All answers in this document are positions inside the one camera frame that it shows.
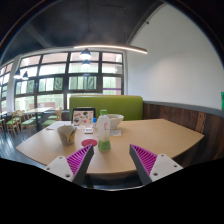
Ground white bowl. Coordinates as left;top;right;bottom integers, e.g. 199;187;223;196
108;114;124;130

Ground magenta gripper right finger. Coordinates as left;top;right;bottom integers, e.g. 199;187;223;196
129;144;182;185

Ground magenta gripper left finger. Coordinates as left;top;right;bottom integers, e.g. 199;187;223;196
45;144;94;186

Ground laptop with stickers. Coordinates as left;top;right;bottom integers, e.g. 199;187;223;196
71;107;95;126

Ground wooden chair green seat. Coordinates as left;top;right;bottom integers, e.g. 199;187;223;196
17;110;36;134

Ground small blue cap bottle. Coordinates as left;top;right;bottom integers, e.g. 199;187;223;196
92;117;97;130

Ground linear ceiling light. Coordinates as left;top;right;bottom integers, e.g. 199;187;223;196
73;44;148;54

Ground green booth sofa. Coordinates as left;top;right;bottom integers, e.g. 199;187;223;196
69;95;143;121

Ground black pendant lamp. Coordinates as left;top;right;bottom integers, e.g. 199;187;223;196
80;49;91;60

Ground background wooden table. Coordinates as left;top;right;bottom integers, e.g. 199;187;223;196
25;107;52;132

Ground red round coaster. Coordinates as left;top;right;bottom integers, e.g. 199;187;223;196
81;139;97;147

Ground clear bottle green label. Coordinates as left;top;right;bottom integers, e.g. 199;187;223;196
97;109;111;151

